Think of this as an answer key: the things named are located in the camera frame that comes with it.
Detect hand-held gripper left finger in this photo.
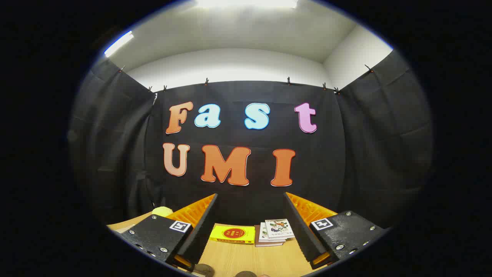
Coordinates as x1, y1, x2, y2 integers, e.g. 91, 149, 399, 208
120, 194, 219, 270

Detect yellow book with red circle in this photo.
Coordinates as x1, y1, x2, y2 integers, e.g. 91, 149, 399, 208
209, 225, 256, 244

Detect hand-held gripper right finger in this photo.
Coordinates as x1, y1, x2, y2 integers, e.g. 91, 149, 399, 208
283, 192, 387, 270

